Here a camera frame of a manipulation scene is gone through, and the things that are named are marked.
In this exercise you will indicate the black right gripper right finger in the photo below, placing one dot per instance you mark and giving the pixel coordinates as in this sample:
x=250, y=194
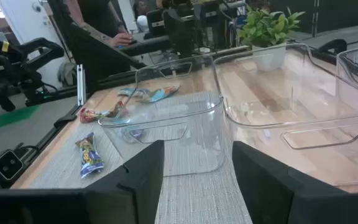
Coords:
x=259, y=193

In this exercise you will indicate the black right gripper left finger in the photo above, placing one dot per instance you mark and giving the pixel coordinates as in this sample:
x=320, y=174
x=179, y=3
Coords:
x=135, y=193

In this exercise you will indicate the dark blue yellow granola bar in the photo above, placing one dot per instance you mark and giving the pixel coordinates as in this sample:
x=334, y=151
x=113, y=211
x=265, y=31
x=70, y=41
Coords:
x=90, y=155

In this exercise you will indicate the pale blue silver granola bar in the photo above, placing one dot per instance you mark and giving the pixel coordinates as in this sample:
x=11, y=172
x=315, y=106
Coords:
x=132, y=92

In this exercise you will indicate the red orange granola bar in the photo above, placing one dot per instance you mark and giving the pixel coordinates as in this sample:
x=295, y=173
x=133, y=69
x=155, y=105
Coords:
x=92, y=115

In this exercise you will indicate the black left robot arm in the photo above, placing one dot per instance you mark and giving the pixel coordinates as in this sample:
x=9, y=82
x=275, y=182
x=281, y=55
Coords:
x=179, y=12

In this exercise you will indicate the person's hand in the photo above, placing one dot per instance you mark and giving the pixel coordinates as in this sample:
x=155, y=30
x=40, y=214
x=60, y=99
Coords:
x=121, y=40

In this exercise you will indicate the grey woven placemat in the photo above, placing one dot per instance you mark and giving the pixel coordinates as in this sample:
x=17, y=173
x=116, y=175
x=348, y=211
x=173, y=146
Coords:
x=197, y=199

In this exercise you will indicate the green plant in white pot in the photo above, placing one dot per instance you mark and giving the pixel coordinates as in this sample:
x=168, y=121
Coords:
x=266, y=28

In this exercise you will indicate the dark grey side desk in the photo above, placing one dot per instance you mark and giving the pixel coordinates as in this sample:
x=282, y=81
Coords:
x=98, y=59

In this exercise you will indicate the person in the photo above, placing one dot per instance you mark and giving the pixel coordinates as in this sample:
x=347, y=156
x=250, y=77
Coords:
x=95, y=15

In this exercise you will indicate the silver aluminium profile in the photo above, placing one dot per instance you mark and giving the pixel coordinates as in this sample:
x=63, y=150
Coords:
x=81, y=87

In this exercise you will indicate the black table-level camera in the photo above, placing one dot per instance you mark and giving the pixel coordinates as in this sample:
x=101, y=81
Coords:
x=8, y=165

